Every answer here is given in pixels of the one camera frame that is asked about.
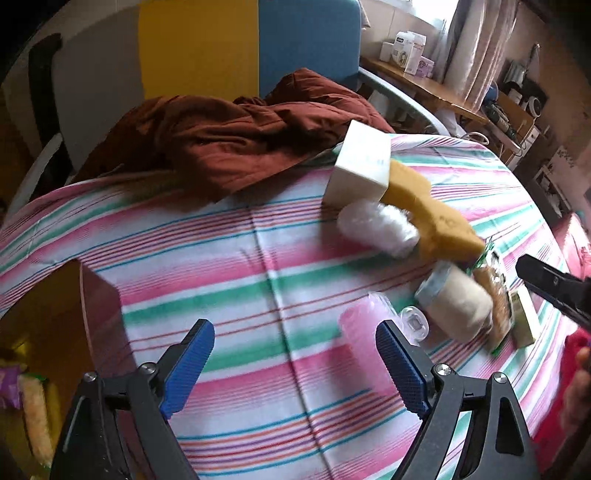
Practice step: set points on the white bubble wrap roll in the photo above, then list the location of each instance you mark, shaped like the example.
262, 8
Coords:
376, 226

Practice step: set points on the yellow sponge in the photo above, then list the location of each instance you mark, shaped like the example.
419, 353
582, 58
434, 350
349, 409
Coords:
434, 217

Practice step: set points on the beige roll with grey cap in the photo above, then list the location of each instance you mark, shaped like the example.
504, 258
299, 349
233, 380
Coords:
457, 300

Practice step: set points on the purple packet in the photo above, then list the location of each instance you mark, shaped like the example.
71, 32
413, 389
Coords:
10, 385

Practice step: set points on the green-edged snack packet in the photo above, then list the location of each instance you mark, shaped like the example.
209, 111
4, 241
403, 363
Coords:
498, 295

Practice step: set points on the wooden side table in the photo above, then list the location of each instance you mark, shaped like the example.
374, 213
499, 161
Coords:
415, 87

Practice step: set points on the white box with picture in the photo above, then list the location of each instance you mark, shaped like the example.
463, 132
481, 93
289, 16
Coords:
408, 50

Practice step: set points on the patterned pink curtain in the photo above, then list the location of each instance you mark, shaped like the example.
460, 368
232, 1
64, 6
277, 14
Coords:
480, 46

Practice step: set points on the red clothing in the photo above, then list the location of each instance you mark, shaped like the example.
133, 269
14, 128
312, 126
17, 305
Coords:
579, 339

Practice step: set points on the dark red jacket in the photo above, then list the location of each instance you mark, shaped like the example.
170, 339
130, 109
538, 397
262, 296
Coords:
231, 143

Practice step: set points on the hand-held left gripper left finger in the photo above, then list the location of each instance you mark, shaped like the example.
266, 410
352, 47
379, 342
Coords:
189, 364

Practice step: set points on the gold metal tin box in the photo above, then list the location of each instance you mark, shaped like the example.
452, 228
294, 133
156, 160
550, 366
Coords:
51, 323

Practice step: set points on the purple box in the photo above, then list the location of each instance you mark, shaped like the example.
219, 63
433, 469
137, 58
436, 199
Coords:
425, 68

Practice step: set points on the small white box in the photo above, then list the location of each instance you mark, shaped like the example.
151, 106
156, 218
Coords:
387, 51

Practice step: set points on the grey yellow blue chair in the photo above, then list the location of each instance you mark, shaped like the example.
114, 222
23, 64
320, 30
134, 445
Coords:
198, 46

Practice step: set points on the round white device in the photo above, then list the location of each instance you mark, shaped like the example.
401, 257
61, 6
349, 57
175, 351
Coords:
534, 106

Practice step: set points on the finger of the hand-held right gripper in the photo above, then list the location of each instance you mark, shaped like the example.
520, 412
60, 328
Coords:
575, 311
545, 274

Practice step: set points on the cardboard box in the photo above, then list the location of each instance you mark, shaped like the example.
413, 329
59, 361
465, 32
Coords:
512, 115

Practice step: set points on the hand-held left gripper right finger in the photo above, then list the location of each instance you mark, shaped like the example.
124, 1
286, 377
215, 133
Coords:
400, 369

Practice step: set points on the plain white box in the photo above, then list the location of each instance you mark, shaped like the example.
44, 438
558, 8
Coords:
360, 161

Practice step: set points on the small green label box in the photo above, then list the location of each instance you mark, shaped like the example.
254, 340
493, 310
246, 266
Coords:
524, 318

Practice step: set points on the small clear plastic case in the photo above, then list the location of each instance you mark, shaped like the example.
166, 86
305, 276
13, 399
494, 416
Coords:
414, 325

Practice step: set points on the person's right hand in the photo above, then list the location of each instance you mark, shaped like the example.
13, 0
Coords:
578, 397

